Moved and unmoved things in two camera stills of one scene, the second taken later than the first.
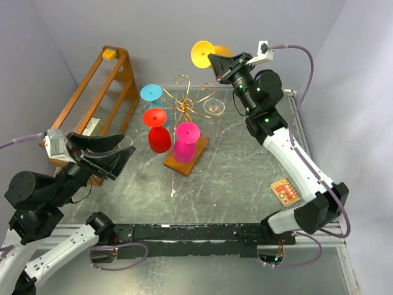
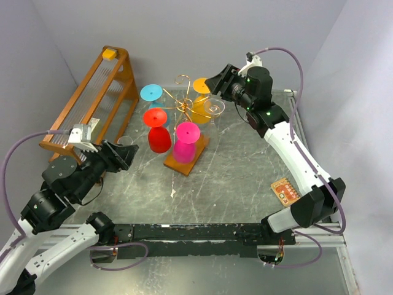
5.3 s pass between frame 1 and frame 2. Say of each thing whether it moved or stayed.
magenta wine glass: stayed
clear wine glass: stayed
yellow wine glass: moved
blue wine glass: stayed
